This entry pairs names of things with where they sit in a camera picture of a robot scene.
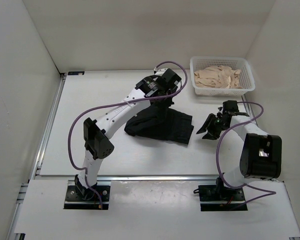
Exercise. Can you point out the black corner bracket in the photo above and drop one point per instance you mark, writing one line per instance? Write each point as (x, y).
(76, 73)

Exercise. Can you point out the black trousers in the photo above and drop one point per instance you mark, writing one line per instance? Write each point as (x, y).
(161, 123)

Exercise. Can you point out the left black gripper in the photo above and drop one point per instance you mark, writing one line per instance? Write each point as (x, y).
(166, 104)

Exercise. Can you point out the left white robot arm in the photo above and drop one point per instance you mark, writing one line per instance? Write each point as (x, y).
(153, 89)

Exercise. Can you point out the white plastic basket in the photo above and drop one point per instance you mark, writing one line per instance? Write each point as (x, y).
(247, 81)

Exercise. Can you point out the left aluminium frame rail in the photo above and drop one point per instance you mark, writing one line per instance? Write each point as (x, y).
(38, 160)

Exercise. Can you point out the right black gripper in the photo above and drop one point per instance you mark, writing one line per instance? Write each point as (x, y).
(207, 124)

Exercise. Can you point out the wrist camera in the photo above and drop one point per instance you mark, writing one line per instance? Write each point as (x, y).
(168, 79)
(230, 106)

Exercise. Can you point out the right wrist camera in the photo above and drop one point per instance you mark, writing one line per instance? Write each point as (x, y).
(230, 106)

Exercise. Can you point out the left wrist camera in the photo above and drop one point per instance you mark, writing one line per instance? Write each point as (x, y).
(168, 79)

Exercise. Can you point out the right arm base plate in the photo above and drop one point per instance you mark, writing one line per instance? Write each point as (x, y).
(220, 199)

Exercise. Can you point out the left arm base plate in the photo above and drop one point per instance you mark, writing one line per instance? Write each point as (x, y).
(75, 201)

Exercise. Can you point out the front aluminium rail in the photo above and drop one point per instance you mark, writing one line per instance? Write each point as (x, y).
(108, 178)

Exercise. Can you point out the beige trousers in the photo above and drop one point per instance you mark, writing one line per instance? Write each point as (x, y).
(218, 77)

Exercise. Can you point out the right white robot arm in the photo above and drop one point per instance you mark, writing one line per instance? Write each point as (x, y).
(260, 159)

